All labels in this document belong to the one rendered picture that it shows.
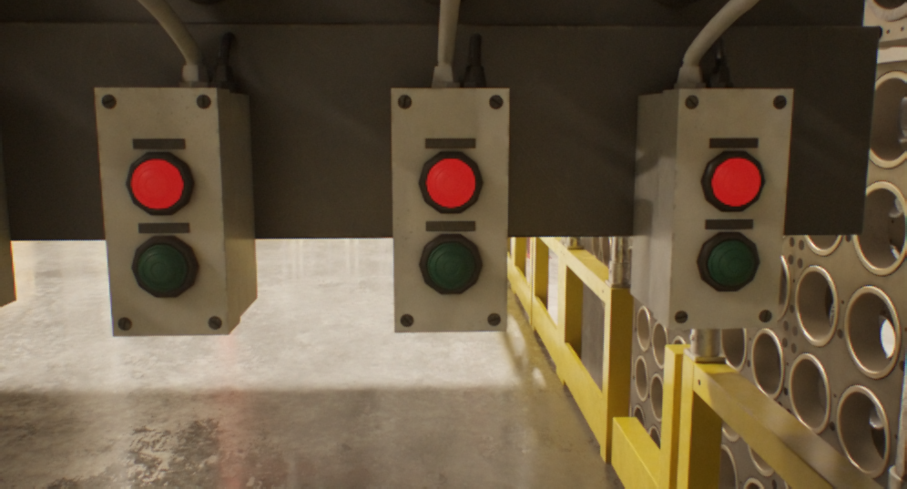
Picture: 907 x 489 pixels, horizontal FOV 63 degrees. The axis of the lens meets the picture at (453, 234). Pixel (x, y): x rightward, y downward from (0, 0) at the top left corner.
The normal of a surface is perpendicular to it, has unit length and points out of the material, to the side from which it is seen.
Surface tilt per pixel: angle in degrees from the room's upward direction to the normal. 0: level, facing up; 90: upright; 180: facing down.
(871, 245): 53
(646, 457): 0
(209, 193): 90
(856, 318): 98
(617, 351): 90
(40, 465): 0
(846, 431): 68
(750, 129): 90
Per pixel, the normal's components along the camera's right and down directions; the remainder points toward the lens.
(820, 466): 0.00, -0.99
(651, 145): -1.00, 0.00
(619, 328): 0.04, 0.15
